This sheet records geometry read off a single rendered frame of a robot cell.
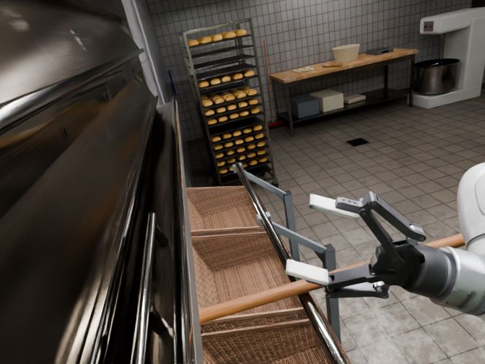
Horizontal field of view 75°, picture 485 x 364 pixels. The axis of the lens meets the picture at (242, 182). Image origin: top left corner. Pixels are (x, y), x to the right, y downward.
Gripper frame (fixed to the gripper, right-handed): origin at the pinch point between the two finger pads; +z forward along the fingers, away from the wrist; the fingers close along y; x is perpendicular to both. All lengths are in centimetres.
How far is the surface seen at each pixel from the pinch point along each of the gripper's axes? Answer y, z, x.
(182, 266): 7.0, 17.2, -6.0
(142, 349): 3.5, 16.1, -21.7
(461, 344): 111, -117, 89
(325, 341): 25.0, -11.3, 1.7
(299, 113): 123, -12, 465
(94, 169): 5.0, 42.1, 10.0
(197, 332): 7.7, 11.6, -15.4
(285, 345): 80, -14, 36
